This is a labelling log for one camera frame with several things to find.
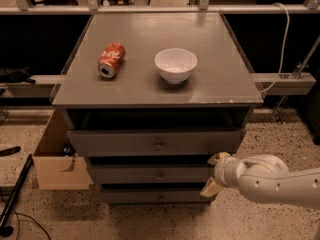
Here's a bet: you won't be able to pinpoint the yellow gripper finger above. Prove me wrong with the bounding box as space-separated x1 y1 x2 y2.
207 152 230 166
200 177 224 198

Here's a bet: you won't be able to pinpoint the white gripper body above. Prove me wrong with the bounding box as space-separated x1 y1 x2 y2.
214 156 247 188

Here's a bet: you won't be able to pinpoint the grey drawer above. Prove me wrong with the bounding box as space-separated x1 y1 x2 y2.
102 189 216 204
88 164 213 184
67 128 246 157

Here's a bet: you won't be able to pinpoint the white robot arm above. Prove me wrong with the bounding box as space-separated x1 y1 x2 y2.
200 152 320 210

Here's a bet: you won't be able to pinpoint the grey drawer cabinet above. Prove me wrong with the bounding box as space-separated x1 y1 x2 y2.
53 13 263 194

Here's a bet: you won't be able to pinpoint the grey top drawer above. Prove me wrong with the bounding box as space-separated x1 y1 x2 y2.
67 128 246 157

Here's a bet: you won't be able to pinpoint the grey bottom drawer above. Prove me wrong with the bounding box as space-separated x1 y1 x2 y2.
102 189 216 204

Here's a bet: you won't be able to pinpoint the white bowl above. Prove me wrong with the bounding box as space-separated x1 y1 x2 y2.
154 48 198 84

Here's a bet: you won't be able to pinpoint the orange soda can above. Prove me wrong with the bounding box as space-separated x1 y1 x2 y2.
98 42 126 79

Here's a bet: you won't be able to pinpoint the cardboard box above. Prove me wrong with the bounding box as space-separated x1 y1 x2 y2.
33 110 91 190

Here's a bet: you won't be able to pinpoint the black pole on floor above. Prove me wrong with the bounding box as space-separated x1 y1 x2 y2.
0 154 33 237

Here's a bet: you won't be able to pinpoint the black object on ledge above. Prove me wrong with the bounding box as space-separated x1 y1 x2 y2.
0 67 36 84

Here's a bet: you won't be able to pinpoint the white cable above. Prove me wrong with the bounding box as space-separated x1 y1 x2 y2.
259 2 291 95

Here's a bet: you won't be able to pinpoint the black cable on floor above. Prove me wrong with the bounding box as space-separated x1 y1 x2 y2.
0 187 53 240

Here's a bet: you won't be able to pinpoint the metal railing frame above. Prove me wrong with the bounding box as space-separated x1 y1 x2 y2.
0 0 320 15

